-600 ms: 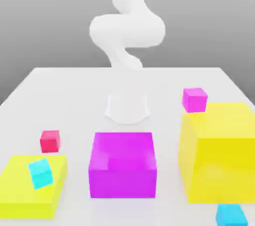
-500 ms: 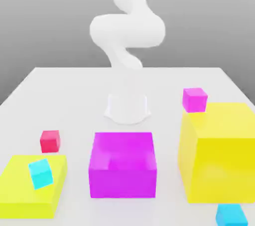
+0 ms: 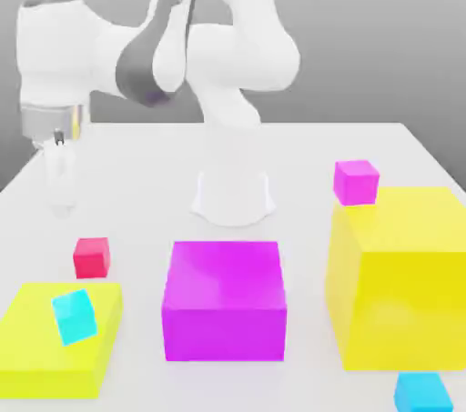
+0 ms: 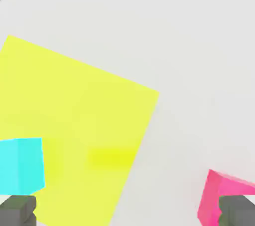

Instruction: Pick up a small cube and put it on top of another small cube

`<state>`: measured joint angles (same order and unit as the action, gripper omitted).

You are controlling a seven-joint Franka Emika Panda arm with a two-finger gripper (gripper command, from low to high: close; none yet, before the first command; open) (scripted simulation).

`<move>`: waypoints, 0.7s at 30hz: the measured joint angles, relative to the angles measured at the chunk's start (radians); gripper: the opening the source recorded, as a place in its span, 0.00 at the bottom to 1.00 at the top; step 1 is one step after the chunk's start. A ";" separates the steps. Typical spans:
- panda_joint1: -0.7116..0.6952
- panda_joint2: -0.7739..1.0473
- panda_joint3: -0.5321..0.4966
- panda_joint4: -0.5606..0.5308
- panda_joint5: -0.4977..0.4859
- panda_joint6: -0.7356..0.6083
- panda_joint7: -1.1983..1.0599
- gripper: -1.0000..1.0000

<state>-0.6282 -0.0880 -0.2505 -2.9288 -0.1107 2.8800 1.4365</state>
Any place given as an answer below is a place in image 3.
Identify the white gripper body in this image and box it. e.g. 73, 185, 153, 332
42, 140, 78, 208

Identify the small red cube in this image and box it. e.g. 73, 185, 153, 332
72, 236, 111, 279

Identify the small cyan cube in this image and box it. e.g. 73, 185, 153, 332
50, 287, 99, 347

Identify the small magenta cube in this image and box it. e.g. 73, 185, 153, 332
332, 159, 380, 206

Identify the small sky blue cube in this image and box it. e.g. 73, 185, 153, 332
393, 371, 455, 412

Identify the large lime yellow box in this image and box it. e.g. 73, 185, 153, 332
0, 282, 124, 401

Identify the large magenta box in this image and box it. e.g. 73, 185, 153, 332
160, 240, 289, 363

